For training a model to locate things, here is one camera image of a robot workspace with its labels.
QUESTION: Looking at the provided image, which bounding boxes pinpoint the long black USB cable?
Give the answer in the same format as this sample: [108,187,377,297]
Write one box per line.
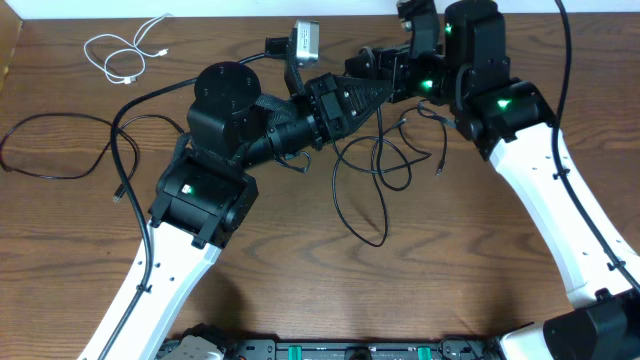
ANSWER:
[331,99,449,249]

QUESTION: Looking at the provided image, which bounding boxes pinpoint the white USB cable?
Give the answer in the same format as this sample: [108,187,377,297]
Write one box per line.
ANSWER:
[82,12,174,85]

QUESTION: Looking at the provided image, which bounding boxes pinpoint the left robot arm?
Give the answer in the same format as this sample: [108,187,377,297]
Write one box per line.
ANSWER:
[82,34,392,359]

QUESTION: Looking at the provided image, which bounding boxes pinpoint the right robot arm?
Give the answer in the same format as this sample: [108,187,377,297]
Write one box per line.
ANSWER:
[345,0,639,359]

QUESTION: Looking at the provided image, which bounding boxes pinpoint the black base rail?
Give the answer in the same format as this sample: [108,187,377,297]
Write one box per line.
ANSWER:
[159,324,551,360]

